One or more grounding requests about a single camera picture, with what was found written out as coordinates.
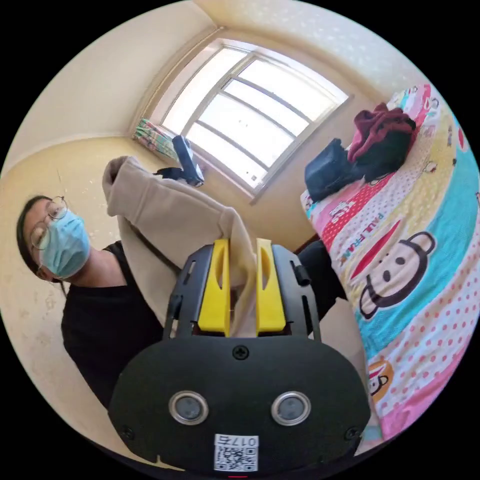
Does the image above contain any person's body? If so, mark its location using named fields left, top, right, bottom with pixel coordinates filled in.
left=15, top=194, right=348, bottom=412

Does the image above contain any bed with cartoon printed sheet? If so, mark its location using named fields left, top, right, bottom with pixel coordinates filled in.
left=299, top=83, right=480, bottom=442

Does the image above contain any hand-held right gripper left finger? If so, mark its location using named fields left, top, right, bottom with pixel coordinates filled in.
left=197, top=238, right=232, bottom=338

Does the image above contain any colourful printed curtain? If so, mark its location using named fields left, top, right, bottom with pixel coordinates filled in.
left=133, top=118, right=178, bottom=160

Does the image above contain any black bag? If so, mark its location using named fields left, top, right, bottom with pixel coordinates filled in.
left=304, top=137, right=362, bottom=203

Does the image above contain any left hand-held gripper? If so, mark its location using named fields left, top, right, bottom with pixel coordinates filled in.
left=152, top=167, right=185, bottom=182

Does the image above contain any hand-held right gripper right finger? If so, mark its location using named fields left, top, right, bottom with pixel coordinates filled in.
left=256, top=238, right=287, bottom=337

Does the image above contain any window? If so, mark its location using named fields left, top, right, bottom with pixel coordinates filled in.
left=129, top=26, right=356, bottom=206

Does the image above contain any white thermal shirt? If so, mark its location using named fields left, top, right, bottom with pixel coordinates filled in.
left=101, top=155, right=264, bottom=338

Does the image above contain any pile of clothes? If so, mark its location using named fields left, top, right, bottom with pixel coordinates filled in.
left=346, top=101, right=418, bottom=185

